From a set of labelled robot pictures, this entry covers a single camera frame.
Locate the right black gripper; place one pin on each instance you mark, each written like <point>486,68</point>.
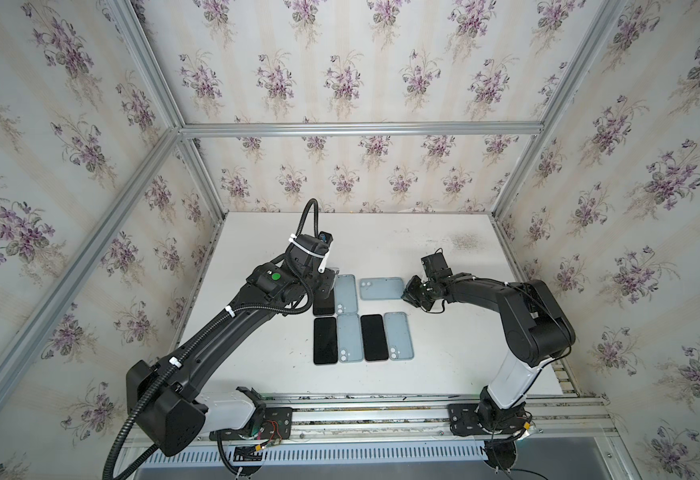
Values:
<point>419,290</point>

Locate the bare black phone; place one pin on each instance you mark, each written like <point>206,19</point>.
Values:
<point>324,307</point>
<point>325,346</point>

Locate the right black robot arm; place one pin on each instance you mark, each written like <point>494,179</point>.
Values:
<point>537,334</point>

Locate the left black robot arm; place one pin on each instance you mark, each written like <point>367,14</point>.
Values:
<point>163,398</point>

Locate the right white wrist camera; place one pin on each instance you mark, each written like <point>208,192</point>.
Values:
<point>435,266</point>

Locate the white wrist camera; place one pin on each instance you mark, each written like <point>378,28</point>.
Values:
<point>435,266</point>
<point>325,242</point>

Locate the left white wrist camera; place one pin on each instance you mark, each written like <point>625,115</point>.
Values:
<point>325,242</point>

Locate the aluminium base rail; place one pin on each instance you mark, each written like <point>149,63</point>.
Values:
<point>398,417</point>

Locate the aluminium cage frame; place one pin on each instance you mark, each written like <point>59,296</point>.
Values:
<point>180,134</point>

